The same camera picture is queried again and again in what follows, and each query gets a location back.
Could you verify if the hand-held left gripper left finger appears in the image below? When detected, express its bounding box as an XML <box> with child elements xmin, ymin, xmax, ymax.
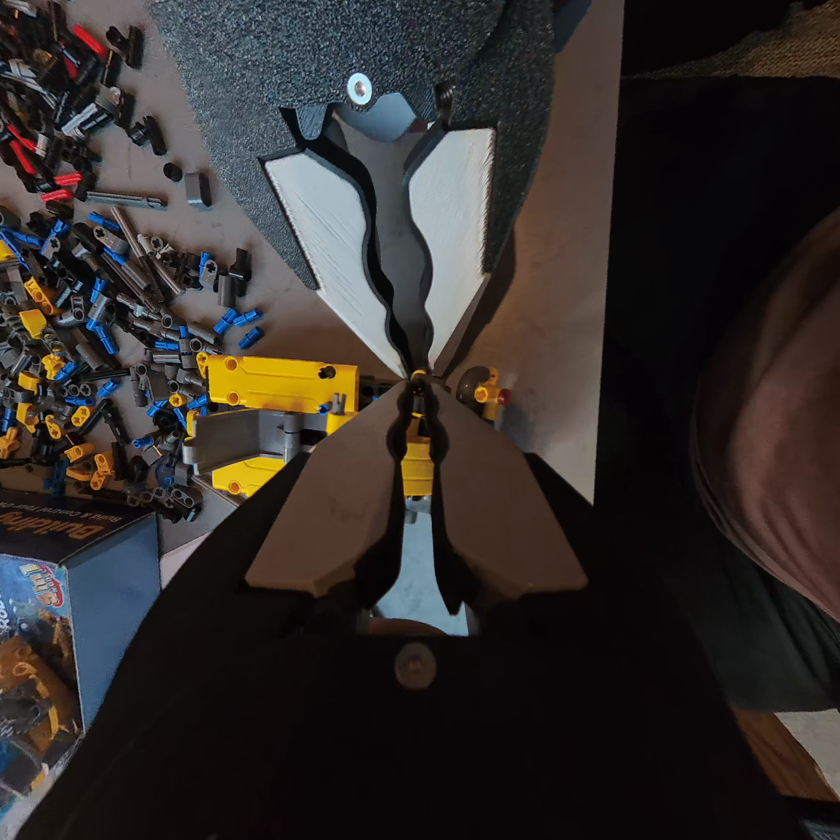
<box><xmin>245</xmin><ymin>382</ymin><xmax>411</xmax><ymax>598</ymax></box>

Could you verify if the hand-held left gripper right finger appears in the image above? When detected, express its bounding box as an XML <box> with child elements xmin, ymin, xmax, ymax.
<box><xmin>420</xmin><ymin>382</ymin><xmax>589</xmax><ymax>616</ymax></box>

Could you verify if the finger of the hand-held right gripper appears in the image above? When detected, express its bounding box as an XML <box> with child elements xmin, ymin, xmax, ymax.
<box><xmin>402</xmin><ymin>126</ymin><xmax>497</xmax><ymax>380</ymax></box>
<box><xmin>262</xmin><ymin>147</ymin><xmax>413</xmax><ymax>380</ymax></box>

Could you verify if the yellow and grey brick module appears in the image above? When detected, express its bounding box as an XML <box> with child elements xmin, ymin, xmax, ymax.
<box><xmin>400</xmin><ymin>366</ymin><xmax>514</xmax><ymax>525</ymax></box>

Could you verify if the black and yellow brick assembly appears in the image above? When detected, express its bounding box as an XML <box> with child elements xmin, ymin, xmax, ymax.
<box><xmin>182</xmin><ymin>354</ymin><xmax>395</xmax><ymax>497</ymax></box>

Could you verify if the blue cardboard box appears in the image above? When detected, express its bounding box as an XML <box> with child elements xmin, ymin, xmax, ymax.
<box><xmin>0</xmin><ymin>489</ymin><xmax>161</xmax><ymax>815</ymax></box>

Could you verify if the pile of loose brick pieces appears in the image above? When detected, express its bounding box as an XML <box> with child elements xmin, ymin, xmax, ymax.
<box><xmin>0</xmin><ymin>0</ymin><xmax>265</xmax><ymax>526</ymax></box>

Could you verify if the person's brown shirt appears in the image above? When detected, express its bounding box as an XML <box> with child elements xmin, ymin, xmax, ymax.
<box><xmin>692</xmin><ymin>210</ymin><xmax>840</xmax><ymax>624</ymax></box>

